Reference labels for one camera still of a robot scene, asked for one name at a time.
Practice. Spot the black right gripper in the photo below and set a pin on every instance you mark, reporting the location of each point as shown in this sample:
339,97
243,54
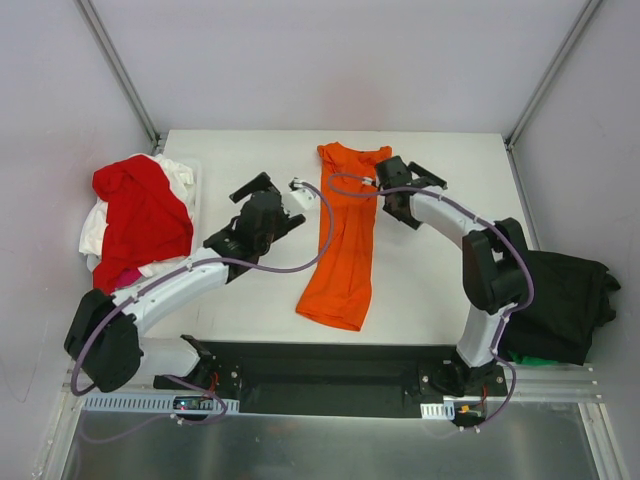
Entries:
405,175

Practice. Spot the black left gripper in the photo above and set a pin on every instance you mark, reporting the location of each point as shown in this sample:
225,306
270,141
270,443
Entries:
273,203

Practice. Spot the orange t-shirt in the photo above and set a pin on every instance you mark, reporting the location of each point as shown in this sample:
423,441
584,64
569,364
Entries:
339,292

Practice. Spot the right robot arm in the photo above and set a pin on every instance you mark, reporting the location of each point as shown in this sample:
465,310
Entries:
495,277

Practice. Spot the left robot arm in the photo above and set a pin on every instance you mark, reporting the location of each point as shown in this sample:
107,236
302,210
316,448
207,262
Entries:
107,339

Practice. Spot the black t-shirt stack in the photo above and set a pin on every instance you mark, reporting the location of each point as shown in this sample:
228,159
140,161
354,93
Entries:
572,299

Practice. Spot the red t-shirt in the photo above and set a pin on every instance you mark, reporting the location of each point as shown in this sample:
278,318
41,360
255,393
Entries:
146,222

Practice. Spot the pink garment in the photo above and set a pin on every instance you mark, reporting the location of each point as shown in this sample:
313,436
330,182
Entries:
127,278

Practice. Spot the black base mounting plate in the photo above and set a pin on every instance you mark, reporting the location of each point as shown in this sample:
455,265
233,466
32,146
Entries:
379,381

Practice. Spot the white t-shirt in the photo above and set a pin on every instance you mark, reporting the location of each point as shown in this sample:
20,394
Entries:
185,181

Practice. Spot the green t-shirt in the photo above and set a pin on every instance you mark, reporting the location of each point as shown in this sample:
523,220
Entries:
531,361

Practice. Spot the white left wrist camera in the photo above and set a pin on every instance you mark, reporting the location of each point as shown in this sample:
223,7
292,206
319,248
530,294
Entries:
299,199

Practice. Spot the right aluminium frame post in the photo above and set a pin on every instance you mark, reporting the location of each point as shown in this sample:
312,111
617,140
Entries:
567,46

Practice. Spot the aluminium frame post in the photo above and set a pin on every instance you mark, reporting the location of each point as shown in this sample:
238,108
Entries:
567,46
109,51

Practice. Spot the left aluminium frame post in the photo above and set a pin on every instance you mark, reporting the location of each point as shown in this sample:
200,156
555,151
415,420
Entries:
109,51

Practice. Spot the left slotted cable duct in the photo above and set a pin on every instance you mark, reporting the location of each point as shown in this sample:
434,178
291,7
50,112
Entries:
151,403

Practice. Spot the slotted cable duct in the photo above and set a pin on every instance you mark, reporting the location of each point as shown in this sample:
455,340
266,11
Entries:
151,403
438,411

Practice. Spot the right slotted cable duct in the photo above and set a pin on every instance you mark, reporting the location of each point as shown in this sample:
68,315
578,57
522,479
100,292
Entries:
438,411

